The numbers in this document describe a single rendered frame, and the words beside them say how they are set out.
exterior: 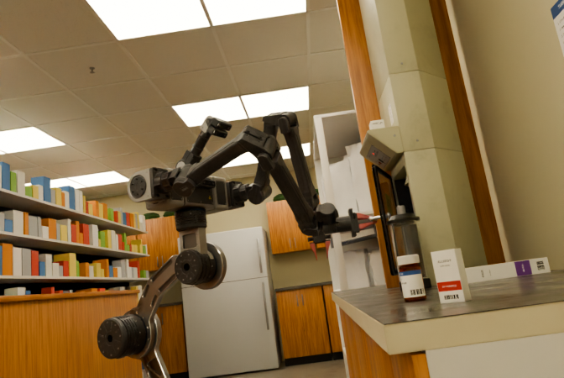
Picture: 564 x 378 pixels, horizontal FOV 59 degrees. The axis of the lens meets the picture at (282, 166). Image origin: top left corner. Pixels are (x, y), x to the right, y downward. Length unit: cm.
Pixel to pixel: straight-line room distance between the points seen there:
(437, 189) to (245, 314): 510
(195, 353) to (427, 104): 545
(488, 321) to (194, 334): 621
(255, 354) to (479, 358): 605
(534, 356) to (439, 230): 108
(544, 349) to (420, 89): 130
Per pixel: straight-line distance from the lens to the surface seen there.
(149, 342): 248
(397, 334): 73
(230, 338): 676
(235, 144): 167
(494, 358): 76
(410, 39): 200
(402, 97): 190
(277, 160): 168
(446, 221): 182
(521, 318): 77
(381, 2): 206
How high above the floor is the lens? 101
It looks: 13 degrees up
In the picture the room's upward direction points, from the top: 8 degrees counter-clockwise
